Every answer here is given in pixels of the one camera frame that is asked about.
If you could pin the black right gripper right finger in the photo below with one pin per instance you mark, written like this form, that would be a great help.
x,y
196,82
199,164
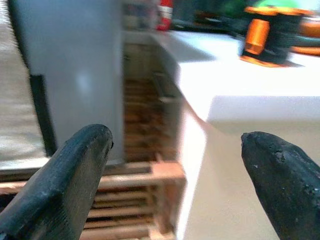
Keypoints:
x,y
287,190

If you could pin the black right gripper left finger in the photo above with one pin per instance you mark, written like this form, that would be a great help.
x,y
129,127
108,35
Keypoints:
x,y
55,190

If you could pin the grey fridge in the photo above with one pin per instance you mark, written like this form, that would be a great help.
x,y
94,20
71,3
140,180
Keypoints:
x,y
75,62

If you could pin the wooden slatted pallet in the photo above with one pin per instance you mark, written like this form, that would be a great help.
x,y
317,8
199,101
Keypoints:
x,y
150,175

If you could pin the beige woven curtain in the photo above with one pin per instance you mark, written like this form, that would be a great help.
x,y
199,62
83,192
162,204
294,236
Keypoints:
x,y
15,100

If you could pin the white kitchen cabinet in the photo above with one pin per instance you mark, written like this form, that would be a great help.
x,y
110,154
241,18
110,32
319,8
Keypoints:
x,y
250,82

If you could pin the orange and black canister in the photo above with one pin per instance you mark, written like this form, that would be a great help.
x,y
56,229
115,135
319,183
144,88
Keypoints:
x,y
257,35

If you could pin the bright green object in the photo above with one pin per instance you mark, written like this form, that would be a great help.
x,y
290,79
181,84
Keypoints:
x,y
275,3

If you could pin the red and white can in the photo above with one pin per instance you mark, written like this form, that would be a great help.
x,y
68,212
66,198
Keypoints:
x,y
165,15

